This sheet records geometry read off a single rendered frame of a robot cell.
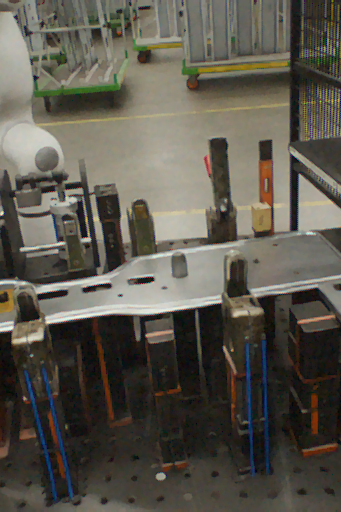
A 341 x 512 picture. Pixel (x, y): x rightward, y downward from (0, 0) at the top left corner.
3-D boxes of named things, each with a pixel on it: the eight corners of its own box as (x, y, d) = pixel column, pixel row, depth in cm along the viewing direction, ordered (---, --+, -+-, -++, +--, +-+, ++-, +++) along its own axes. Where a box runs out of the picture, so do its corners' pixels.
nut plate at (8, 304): (13, 311, 112) (11, 305, 111) (-8, 314, 111) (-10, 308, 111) (16, 289, 119) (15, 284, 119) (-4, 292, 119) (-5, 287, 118)
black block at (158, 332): (157, 483, 111) (140, 352, 98) (149, 442, 121) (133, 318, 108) (200, 474, 112) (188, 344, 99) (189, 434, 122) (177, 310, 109)
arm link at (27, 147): (47, 194, 176) (33, 114, 163) (79, 216, 162) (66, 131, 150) (8, 207, 170) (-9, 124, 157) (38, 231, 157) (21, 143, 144)
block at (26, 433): (19, 441, 124) (-12, 322, 111) (22, 401, 135) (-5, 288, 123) (46, 436, 124) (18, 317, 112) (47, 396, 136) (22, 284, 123)
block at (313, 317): (297, 462, 113) (297, 337, 100) (277, 422, 122) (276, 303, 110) (345, 453, 114) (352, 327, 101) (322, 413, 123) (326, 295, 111)
